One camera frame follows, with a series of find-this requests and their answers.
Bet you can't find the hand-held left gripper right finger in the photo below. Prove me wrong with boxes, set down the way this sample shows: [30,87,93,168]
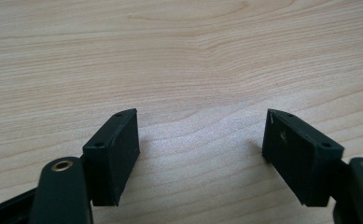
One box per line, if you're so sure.
[261,108,345,208]

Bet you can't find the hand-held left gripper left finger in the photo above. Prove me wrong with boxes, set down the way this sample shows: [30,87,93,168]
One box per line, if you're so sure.
[82,107,141,207]

